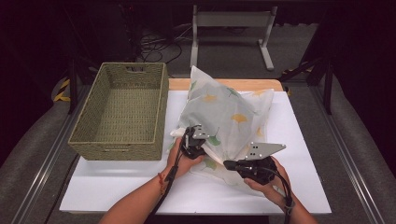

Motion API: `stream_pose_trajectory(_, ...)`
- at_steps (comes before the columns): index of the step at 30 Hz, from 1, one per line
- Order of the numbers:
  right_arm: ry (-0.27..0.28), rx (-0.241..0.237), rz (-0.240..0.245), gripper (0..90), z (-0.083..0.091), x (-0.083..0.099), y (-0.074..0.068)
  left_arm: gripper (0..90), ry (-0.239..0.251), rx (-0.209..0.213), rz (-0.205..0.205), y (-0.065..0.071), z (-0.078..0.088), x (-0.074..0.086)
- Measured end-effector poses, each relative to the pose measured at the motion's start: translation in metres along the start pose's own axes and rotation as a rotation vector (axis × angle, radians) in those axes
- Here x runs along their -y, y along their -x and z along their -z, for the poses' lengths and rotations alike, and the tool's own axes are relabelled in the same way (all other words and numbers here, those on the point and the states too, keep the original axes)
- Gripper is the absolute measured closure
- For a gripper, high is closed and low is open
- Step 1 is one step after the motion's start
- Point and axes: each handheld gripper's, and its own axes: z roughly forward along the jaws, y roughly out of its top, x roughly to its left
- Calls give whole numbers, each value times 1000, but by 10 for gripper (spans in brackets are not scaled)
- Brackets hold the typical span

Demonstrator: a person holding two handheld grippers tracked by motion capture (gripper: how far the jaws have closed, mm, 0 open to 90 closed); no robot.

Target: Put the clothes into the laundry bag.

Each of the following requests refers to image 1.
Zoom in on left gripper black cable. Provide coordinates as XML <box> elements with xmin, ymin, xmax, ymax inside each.
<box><xmin>148</xmin><ymin>127</ymin><xmax>191</xmax><ymax>219</ymax></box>

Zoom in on black floor cables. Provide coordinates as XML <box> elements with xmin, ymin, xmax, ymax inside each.
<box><xmin>136</xmin><ymin>29</ymin><xmax>185</xmax><ymax>63</ymax></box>

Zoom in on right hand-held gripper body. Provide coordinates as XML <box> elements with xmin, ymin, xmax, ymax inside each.
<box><xmin>233</xmin><ymin>141</ymin><xmax>288</xmax><ymax>187</ymax></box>

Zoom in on yellow-black hazard tape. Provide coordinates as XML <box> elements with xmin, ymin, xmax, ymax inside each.
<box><xmin>52</xmin><ymin>77</ymin><xmax>72</xmax><ymax>104</ymax></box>

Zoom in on person's right hand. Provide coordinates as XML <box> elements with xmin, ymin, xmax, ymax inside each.
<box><xmin>243</xmin><ymin>156</ymin><xmax>295</xmax><ymax>210</ymax></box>

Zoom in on white metal stand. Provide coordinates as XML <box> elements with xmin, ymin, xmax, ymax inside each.
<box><xmin>190</xmin><ymin>4</ymin><xmax>278</xmax><ymax>72</ymax></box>

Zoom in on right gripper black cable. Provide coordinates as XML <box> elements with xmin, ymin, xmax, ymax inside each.
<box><xmin>261</xmin><ymin>166</ymin><xmax>295</xmax><ymax>224</ymax></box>

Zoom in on red string bracelet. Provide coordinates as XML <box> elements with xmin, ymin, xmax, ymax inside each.
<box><xmin>157</xmin><ymin>172</ymin><xmax>168</xmax><ymax>196</ymax></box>

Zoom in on green woven basket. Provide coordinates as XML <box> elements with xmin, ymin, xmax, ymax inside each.
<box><xmin>67</xmin><ymin>62</ymin><xmax>170</xmax><ymax>161</ymax></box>

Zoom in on white table board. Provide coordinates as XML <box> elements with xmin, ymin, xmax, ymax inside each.
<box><xmin>59</xmin><ymin>90</ymin><xmax>332</xmax><ymax>217</ymax></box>

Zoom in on black metal stand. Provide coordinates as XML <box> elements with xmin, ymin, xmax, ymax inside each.
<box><xmin>281</xmin><ymin>57</ymin><xmax>336</xmax><ymax>115</ymax></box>
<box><xmin>66</xmin><ymin>55</ymin><xmax>101</xmax><ymax>115</ymax></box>

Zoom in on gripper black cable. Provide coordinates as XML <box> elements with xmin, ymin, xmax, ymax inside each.
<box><xmin>261</xmin><ymin>166</ymin><xmax>295</xmax><ymax>224</ymax></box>
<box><xmin>148</xmin><ymin>127</ymin><xmax>191</xmax><ymax>219</ymax></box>

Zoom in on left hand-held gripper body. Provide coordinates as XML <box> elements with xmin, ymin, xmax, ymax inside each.
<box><xmin>180</xmin><ymin>124</ymin><xmax>211</xmax><ymax>161</ymax></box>

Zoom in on aluminium floor rail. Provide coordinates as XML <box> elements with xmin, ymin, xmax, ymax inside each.
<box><xmin>309</xmin><ymin>85</ymin><xmax>388</xmax><ymax>224</ymax></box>
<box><xmin>10</xmin><ymin>86</ymin><xmax>92</xmax><ymax>224</ymax></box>

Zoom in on white leaf-print laundry bag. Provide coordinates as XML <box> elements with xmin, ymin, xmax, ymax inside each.
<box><xmin>169</xmin><ymin>64</ymin><xmax>276</xmax><ymax>198</ymax></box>

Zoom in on person's left hand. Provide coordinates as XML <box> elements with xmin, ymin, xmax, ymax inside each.
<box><xmin>166</xmin><ymin>138</ymin><xmax>206</xmax><ymax>180</ymax></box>

